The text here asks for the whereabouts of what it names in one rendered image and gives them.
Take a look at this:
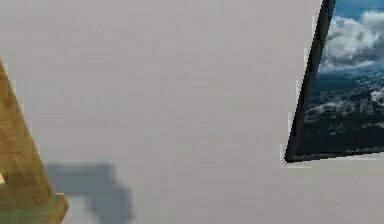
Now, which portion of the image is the black framed landscape picture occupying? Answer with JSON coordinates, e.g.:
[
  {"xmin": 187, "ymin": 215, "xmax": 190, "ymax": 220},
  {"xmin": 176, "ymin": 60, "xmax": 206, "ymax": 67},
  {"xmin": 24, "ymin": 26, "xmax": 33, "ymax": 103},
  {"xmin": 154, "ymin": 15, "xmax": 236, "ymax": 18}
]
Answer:
[{"xmin": 284, "ymin": 0, "xmax": 384, "ymax": 164}]

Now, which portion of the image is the brown wooden furniture piece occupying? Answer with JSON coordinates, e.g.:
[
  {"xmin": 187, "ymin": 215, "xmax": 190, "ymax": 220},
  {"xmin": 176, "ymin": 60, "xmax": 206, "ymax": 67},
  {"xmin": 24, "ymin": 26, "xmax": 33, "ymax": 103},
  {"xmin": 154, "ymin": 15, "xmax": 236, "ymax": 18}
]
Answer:
[{"xmin": 0, "ymin": 59, "xmax": 70, "ymax": 224}]

